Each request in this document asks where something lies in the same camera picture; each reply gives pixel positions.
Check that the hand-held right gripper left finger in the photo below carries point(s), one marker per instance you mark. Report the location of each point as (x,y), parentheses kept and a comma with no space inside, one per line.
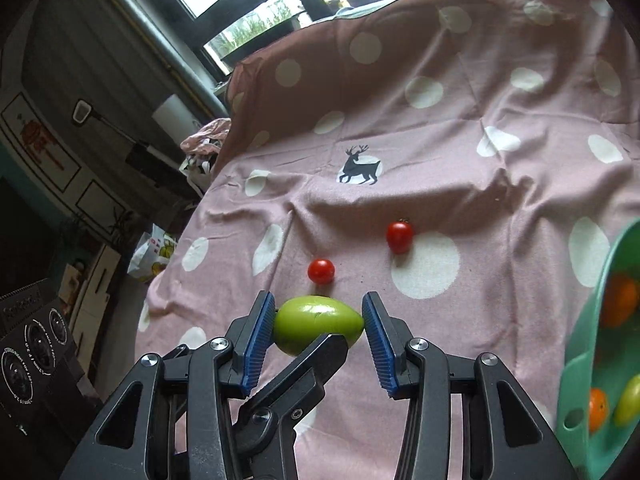
(257,350)

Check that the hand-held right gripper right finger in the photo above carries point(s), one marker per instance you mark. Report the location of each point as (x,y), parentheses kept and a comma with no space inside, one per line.
(377,350)

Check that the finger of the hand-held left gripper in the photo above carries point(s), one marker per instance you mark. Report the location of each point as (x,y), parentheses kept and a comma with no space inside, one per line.
(181,352)
(310,370)

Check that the elongated green jujube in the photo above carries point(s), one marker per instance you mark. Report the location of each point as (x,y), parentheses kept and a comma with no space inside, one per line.
(310,320)

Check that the green plastic basin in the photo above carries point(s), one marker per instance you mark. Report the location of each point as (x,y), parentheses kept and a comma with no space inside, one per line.
(580,360)

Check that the orange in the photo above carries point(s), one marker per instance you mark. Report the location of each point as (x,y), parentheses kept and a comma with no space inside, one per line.
(620,300)

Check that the round yellow-green jujube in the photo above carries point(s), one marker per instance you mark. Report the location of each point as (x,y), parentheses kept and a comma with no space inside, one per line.
(629,402)

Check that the white printed plastic bag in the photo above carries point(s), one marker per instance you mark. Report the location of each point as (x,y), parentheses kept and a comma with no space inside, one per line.
(150,255)

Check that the white cabinet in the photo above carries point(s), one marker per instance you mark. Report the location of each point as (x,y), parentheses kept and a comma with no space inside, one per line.
(95,285)

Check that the cherry tomato with stem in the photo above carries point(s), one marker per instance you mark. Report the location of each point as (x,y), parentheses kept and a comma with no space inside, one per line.
(399,236)

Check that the black printed box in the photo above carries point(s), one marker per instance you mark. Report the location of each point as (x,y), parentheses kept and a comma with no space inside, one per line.
(30,360)

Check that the black and white bag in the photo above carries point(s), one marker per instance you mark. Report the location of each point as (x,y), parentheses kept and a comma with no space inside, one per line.
(200,170)

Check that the pink plastic bag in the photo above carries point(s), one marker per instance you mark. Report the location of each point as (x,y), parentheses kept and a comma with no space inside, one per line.
(205,135)

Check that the pink dotted blanket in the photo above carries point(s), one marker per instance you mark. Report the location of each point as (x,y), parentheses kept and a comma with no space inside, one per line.
(450,135)

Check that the white paper towel roll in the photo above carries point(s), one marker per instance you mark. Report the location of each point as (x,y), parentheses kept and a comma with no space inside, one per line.
(172,117)

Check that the grey metal pipe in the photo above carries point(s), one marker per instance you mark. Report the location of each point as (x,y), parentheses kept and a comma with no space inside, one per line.
(150,27)

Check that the wall poster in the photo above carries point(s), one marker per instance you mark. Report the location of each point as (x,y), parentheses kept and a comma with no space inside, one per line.
(37,145)

